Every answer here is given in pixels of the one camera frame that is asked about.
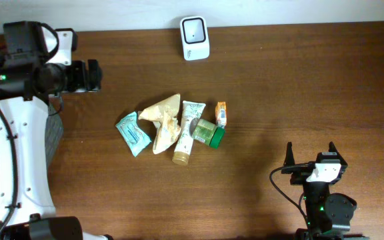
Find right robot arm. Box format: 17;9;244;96
281;142;367;240

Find right black camera cable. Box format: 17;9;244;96
269;165;313;231

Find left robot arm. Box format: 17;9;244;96
0;21;102;239

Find teal wet wipes pack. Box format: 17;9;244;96
115;111;151;157

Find white barcode scanner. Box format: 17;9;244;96
179;16;210;61

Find white cream tube gold cap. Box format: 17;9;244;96
172;101;206;165

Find small orange carton box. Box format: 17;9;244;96
215;101;227;129

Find beige paper bag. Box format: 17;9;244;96
138;93;181;154

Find green lidded jar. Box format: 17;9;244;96
192;119;225;149

